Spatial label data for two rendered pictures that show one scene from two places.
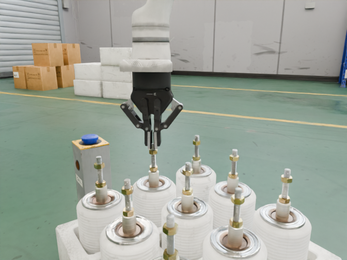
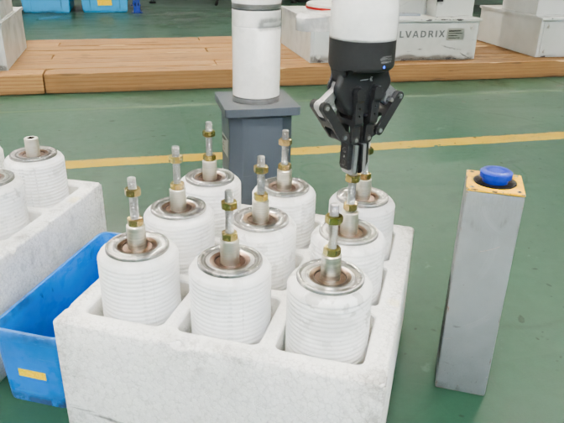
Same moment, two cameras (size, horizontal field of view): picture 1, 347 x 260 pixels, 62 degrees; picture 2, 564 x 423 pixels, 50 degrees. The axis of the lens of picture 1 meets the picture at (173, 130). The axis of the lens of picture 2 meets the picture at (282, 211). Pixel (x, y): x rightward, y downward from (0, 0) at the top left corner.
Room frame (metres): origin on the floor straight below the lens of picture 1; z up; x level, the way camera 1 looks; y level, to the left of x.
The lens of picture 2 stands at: (1.04, -0.47, 0.60)
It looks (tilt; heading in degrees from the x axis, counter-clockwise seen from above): 25 degrees down; 140
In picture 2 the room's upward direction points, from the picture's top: 1 degrees clockwise
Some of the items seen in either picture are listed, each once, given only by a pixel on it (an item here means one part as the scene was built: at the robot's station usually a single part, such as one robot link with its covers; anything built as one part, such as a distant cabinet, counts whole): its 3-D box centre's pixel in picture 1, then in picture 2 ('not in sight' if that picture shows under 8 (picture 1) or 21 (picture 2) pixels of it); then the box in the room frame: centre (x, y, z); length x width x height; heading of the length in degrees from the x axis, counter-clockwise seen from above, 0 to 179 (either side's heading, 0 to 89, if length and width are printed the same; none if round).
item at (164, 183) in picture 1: (154, 183); (348, 232); (0.57, 0.04, 0.25); 0.08 x 0.08 x 0.01
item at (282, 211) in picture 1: (282, 209); (136, 237); (0.44, -0.19, 0.26); 0.02 x 0.02 x 0.03
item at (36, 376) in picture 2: not in sight; (88, 310); (0.25, -0.19, 0.06); 0.30 x 0.11 x 0.12; 126
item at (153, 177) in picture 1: (153, 178); (349, 222); (0.57, 0.04, 0.26); 0.02 x 0.02 x 0.03
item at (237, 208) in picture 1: (236, 211); (176, 173); (0.37, -0.09, 0.30); 0.01 x 0.01 x 0.08
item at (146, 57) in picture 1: (149, 53); (353, 6); (0.55, 0.04, 0.52); 0.11 x 0.09 x 0.06; 175
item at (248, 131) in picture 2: not in sight; (255, 169); (0.11, 0.24, 0.15); 0.15 x 0.15 x 0.30; 64
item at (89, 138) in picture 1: (90, 140); (495, 177); (0.66, 0.20, 0.32); 0.04 x 0.04 x 0.02
